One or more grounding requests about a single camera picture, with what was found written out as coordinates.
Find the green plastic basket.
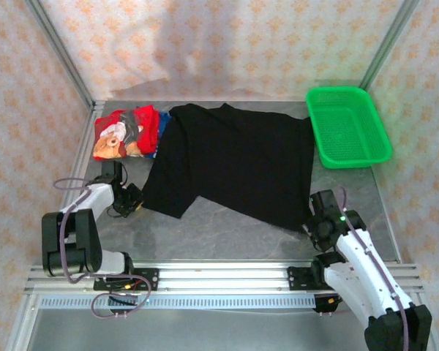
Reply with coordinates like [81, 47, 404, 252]
[305, 86, 394, 170]

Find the black t-shirt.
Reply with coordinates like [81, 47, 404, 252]
[141, 102, 316, 233]

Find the red bear print t-shirt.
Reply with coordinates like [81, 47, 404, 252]
[92, 105, 161, 162]

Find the blue lettered t-shirt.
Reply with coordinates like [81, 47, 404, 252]
[153, 111, 174, 160]

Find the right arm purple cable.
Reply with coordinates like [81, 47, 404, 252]
[338, 186, 411, 351]

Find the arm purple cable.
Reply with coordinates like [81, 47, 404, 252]
[338, 186, 411, 351]
[53, 178, 93, 284]

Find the aluminium side rail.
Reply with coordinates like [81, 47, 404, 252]
[43, 101, 105, 265]
[371, 166, 404, 265]

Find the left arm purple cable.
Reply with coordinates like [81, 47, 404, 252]
[53, 178, 93, 284]

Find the aluminium crossbar rail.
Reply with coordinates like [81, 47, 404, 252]
[24, 260, 424, 295]

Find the slotted cable duct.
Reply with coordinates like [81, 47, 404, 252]
[39, 294, 318, 311]

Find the left base cable loop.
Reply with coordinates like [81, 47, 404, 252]
[91, 274, 151, 319]

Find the aluminium frame post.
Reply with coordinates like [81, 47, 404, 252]
[358, 0, 421, 92]
[24, 0, 96, 107]

